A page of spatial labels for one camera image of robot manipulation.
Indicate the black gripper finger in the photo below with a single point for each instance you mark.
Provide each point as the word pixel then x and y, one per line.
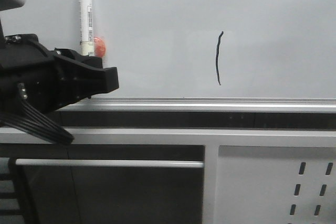
pixel 99 77

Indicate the white whiteboard marker pen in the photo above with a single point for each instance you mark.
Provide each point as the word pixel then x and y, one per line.
pixel 86 27

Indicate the dark glass panel with rail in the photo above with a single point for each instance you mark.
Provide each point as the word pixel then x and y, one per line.
pixel 112 191

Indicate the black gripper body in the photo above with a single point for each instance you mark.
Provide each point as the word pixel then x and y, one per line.
pixel 46 79

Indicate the white whiteboard with aluminium frame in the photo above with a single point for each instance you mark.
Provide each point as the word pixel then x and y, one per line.
pixel 210 55

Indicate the white perforated metal panel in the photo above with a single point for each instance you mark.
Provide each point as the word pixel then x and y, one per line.
pixel 275 185

